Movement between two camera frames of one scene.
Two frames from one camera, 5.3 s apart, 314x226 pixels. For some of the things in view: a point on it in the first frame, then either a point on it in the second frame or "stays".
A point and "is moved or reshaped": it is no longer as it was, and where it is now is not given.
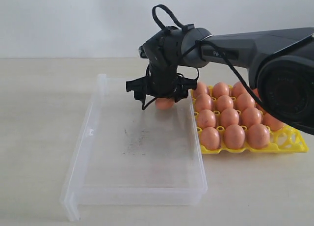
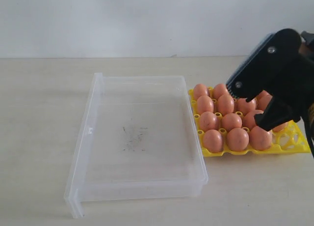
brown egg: [258, 136] stays
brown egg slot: [220, 89] stays
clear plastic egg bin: [125, 154] stays
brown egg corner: [210, 138] is moved or reshaped
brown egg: [164, 103] -> [280, 127]
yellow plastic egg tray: [231, 120] stays
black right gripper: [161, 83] -> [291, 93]
